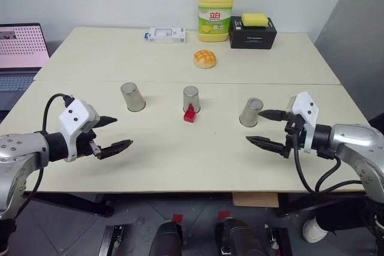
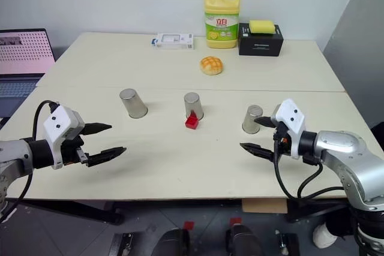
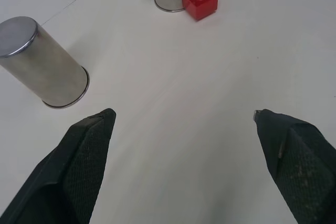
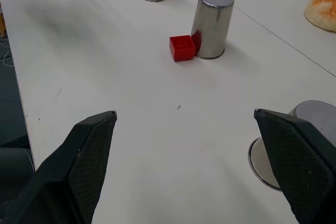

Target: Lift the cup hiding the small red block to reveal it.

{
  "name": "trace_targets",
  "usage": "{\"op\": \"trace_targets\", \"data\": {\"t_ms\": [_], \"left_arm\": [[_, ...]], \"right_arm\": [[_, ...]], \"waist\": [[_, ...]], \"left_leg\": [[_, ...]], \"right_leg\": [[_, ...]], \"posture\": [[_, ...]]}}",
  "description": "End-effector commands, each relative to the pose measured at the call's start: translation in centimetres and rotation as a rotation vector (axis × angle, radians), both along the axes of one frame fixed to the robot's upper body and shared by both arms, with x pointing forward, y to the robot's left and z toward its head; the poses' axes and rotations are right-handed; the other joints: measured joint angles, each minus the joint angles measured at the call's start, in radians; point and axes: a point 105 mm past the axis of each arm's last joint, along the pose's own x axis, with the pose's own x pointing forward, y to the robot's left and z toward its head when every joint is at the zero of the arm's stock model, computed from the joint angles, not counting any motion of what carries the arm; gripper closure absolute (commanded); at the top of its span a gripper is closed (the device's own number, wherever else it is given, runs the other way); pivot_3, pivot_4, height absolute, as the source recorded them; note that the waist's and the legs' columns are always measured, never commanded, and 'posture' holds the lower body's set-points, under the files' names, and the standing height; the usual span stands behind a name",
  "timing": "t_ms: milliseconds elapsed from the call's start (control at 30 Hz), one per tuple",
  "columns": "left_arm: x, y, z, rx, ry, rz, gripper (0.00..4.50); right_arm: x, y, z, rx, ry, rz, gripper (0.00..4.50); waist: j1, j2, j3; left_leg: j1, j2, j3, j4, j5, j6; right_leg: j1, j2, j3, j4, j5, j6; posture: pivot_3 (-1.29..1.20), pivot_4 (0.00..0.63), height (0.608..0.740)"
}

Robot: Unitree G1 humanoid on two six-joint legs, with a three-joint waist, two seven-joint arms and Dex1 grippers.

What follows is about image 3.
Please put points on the red plastic building block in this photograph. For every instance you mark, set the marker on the red plastic building block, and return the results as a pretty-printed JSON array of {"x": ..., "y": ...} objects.
[{"x": 200, "y": 2}]

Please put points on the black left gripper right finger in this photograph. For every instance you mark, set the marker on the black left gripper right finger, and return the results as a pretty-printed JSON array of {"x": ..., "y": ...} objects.
[{"x": 302, "y": 166}]

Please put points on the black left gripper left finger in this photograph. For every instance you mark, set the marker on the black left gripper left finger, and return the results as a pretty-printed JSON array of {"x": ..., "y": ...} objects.
[{"x": 78, "y": 166}]

